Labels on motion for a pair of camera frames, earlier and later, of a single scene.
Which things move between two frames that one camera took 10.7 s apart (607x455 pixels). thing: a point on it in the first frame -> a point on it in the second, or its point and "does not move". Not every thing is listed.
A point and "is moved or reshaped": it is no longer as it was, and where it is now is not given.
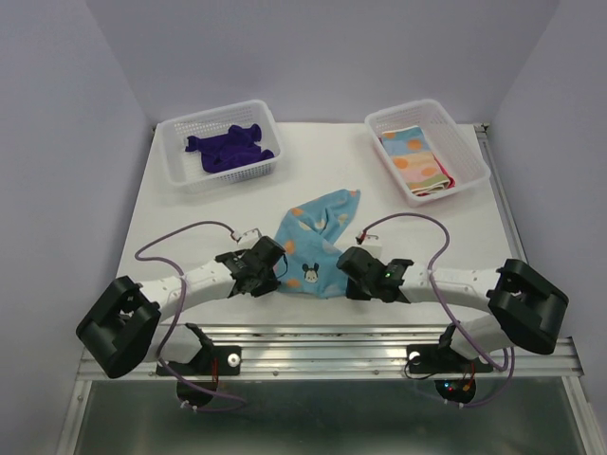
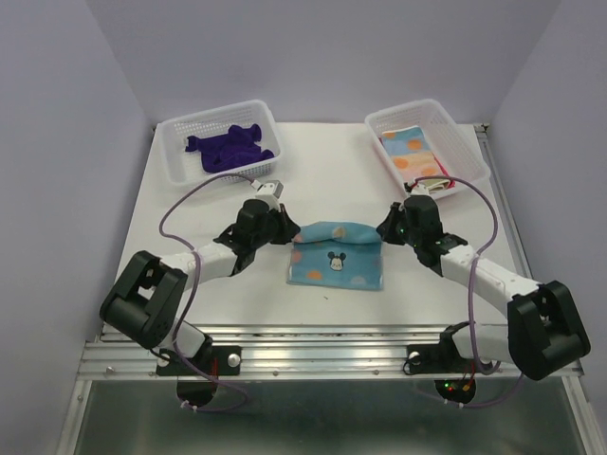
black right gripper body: (358, 289) -> (413, 237)
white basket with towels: (222, 148) does not move
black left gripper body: (267, 282) -> (267, 235)
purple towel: (240, 144) does not move
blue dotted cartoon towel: (308, 234) is moved or reshaped
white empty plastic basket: (447, 142) does not move
